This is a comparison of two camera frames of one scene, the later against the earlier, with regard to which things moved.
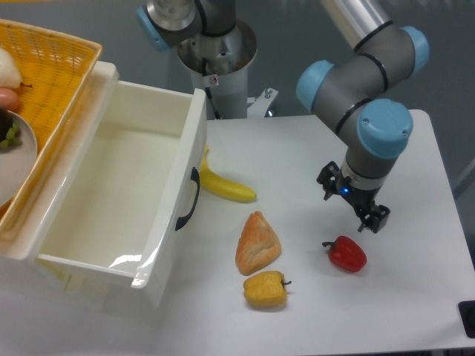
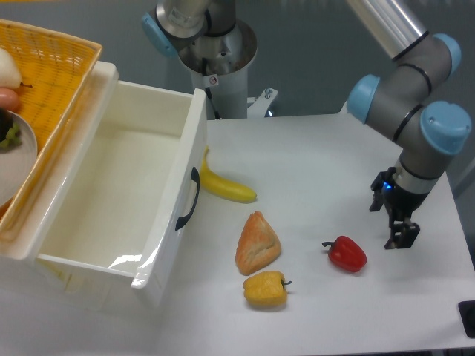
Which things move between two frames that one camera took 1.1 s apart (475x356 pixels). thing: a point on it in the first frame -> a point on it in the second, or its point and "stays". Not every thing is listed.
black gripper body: (362, 199) -> (399, 205)
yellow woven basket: (56, 70) stays
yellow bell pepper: (266, 289) stays
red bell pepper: (346, 254) stays
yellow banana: (222, 188) stays
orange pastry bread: (258, 245) stays
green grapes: (12, 139) stays
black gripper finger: (375, 218) -> (403, 235)
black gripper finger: (328, 178) -> (378, 196)
